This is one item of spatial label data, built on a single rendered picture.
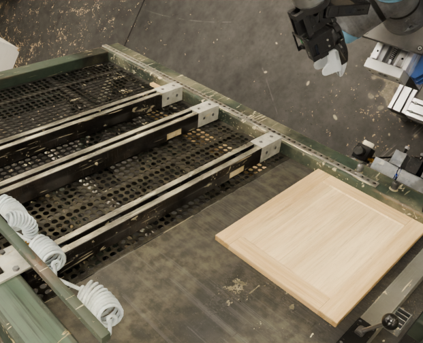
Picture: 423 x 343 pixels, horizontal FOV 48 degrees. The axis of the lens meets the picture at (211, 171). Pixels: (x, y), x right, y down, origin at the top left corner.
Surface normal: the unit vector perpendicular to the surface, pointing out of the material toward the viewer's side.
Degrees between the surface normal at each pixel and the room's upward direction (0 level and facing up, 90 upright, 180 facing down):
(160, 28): 0
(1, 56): 90
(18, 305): 57
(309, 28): 69
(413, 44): 0
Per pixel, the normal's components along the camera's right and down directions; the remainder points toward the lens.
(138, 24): -0.55, -0.13
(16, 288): 0.07, -0.82
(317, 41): 0.35, 0.56
